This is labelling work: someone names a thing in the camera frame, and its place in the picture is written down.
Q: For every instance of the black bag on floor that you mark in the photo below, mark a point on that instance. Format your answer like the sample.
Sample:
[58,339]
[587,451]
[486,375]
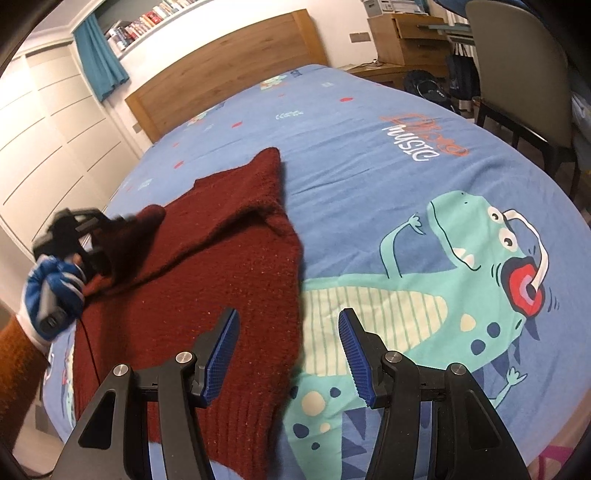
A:
[425,85]

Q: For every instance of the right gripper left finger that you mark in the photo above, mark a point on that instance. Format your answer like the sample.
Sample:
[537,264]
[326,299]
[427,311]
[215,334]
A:
[110,440]

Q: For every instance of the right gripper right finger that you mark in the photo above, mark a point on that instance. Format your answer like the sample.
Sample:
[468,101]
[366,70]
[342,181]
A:
[469,439]

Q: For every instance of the grey printer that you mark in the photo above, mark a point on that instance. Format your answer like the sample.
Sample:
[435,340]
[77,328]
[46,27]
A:
[380,7]

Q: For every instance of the left teal curtain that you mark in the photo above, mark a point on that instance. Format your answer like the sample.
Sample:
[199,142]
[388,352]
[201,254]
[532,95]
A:
[100,65]

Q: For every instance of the blue dinosaur bed sheet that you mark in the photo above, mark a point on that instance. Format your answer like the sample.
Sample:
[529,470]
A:
[448,243]

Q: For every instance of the dark red knit sweater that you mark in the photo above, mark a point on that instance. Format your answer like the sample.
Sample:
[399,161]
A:
[226,242]

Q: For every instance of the row of books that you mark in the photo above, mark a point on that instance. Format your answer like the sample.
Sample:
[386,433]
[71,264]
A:
[125,21]

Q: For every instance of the left orange sleeve forearm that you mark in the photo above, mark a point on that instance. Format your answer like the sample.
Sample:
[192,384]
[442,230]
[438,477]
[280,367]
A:
[22,368]

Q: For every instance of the white wardrobe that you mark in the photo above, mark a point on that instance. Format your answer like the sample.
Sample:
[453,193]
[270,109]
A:
[59,147]

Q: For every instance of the wooden headboard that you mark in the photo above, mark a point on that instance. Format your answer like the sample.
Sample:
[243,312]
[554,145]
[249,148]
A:
[224,67]

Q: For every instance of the left gloved hand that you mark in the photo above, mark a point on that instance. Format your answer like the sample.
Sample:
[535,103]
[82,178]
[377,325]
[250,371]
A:
[52,299]

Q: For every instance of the grey chair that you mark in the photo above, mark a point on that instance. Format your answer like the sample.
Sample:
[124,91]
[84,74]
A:
[524,82]

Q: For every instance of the wooden desk cabinet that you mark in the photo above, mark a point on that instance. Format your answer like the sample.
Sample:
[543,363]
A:
[406,42]

